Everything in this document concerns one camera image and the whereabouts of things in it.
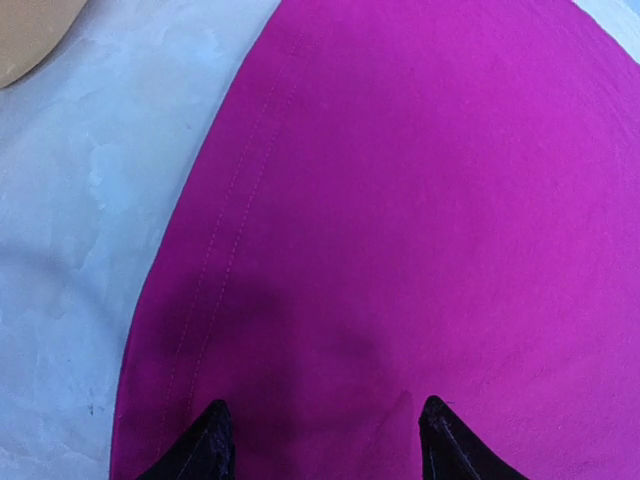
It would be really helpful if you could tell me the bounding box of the yellow plastic basket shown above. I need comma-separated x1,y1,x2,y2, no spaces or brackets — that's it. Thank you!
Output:
0,0,87,88

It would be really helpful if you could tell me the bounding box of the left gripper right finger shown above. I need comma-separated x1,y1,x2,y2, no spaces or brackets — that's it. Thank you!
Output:
418,395,525,480

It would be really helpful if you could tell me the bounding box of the magenta t-shirt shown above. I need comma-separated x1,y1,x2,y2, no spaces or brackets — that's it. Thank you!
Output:
110,1,639,479

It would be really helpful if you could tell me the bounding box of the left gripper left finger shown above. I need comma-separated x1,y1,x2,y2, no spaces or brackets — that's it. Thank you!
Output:
138,400,236,480

